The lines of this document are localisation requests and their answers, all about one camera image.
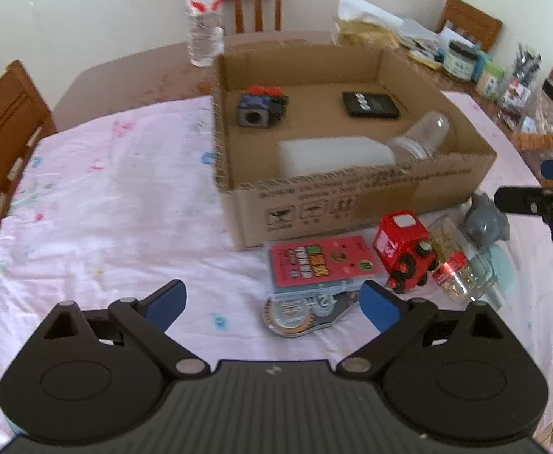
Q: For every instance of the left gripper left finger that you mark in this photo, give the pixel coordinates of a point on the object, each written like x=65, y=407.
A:
x=144, y=324

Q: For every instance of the gold tissue pack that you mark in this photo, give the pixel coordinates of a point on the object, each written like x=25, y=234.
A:
x=361, y=23

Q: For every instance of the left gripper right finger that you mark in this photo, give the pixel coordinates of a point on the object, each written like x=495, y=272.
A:
x=398, y=321

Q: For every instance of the clear plastic cup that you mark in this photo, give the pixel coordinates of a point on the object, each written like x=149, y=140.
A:
x=422, y=140

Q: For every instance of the red card box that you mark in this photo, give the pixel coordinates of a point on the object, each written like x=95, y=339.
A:
x=304, y=268

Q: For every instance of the clear water bottle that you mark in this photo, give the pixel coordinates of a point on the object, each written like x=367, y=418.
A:
x=205, y=35

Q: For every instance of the grey toy elephant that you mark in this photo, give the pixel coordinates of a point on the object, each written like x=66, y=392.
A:
x=484, y=223

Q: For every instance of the light blue round case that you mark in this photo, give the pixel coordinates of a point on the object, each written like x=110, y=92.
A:
x=504, y=280

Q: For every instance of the wooden chair left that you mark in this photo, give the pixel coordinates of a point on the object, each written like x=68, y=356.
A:
x=25, y=119

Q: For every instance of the large clear plastic jar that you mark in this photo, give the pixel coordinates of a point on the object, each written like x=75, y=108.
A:
x=535, y=130

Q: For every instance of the pink floral tablecloth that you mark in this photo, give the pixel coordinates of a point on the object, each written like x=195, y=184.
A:
x=119, y=206

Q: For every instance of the glass jar silver lid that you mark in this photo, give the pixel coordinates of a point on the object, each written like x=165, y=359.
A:
x=462, y=273

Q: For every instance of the yellow sticky notes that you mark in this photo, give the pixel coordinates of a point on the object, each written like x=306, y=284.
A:
x=426, y=59

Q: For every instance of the wooden chair far right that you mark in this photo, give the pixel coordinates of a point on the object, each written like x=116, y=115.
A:
x=470, y=22

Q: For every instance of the blue black toy cube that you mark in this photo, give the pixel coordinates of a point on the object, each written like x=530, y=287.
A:
x=261, y=106

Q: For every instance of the white plastic container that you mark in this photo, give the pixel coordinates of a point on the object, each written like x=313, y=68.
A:
x=327, y=154

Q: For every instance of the red toy train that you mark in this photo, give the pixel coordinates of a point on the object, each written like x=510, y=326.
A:
x=403, y=245

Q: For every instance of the cardboard box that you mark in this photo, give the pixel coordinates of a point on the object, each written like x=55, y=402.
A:
x=261, y=205

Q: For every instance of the green lid jar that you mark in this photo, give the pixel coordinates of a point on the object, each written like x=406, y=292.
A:
x=489, y=80

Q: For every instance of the stack of papers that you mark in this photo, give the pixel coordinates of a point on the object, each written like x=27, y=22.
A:
x=414, y=36

